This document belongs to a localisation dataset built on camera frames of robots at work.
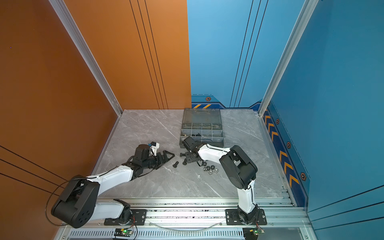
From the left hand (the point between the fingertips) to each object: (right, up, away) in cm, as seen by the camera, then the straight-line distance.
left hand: (171, 157), depth 87 cm
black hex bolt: (+7, -5, +5) cm, 10 cm away
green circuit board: (-21, -33, -16) cm, 42 cm away
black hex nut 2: (+24, -7, +3) cm, 26 cm away
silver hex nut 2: (+27, -9, +2) cm, 28 cm away
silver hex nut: (+23, -9, +1) cm, 25 cm away
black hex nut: (+20, -6, +5) cm, 21 cm away
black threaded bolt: (+2, -6, +4) cm, 7 cm away
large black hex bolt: (+5, 0, +8) cm, 9 cm away
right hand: (+11, -2, +9) cm, 14 cm away
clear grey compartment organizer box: (+20, +18, +23) cm, 35 cm away
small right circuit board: (+41, -33, -16) cm, 55 cm away
